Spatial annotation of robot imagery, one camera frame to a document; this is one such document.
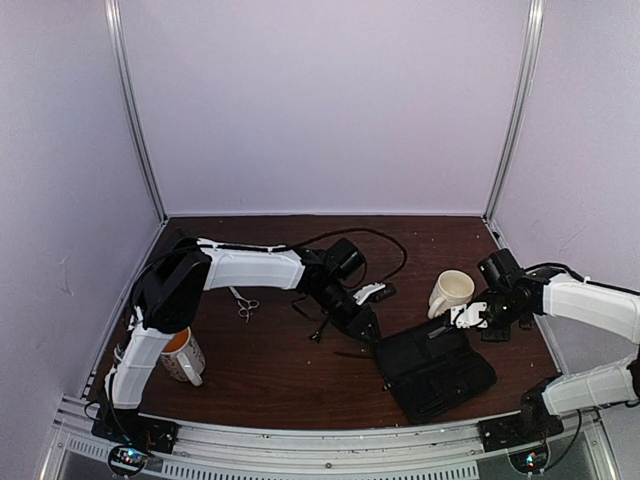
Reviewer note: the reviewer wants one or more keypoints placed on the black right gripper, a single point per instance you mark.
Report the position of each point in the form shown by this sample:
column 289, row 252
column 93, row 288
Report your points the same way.
column 502, row 335

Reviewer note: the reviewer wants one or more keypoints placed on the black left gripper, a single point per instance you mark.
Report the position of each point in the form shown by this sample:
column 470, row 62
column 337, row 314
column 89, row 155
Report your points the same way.
column 361, row 321

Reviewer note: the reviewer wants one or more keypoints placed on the black zip tool case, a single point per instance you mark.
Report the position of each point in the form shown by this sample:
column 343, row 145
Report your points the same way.
column 428, row 377

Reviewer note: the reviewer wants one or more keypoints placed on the silver plain hair scissors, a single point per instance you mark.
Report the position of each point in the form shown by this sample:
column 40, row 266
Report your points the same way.
column 245, row 306

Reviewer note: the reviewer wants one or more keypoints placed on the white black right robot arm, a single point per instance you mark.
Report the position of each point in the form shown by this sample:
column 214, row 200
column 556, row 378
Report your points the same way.
column 559, row 292

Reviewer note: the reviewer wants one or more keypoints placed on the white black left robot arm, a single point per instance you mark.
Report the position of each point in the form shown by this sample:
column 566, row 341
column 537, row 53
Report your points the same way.
column 165, row 298

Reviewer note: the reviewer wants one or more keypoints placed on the black hair clip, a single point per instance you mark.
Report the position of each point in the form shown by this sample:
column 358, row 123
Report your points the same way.
column 358, row 356
column 316, row 336

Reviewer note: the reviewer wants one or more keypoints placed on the cream white mug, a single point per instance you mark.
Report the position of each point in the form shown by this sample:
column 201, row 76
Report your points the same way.
column 452, row 288

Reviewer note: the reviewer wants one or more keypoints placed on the right round circuit board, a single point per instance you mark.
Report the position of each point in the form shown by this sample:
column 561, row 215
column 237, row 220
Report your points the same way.
column 530, row 461

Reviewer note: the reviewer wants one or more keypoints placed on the round circuit board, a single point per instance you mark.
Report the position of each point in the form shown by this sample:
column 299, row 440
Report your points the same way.
column 125, row 460
column 530, row 461

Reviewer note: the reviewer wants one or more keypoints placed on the patterned mug orange inside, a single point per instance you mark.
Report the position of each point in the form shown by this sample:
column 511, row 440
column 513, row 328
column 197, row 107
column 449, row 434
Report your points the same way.
column 183, row 358

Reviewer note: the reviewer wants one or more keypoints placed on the left round circuit board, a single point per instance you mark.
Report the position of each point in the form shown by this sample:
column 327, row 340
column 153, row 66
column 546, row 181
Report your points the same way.
column 125, row 460

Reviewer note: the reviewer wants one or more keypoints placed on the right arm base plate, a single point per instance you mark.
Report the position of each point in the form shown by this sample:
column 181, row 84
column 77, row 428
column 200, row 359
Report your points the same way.
column 511, row 431

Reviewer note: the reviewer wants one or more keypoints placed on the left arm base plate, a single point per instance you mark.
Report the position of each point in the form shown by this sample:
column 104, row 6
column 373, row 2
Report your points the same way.
column 130, row 428

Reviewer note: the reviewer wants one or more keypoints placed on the aluminium front rail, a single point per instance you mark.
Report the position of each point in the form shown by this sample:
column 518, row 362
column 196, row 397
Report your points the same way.
column 453, row 450

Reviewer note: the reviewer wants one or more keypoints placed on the aluminium right corner post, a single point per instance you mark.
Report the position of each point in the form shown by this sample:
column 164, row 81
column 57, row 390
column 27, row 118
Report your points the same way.
column 529, row 57

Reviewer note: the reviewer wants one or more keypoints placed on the aluminium corner post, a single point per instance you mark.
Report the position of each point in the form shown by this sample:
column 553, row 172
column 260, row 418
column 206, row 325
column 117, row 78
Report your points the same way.
column 529, row 57
column 118, row 42

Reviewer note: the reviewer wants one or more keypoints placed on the aluminium left corner post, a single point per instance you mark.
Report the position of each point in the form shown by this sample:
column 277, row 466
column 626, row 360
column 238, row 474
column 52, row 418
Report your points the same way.
column 118, row 42

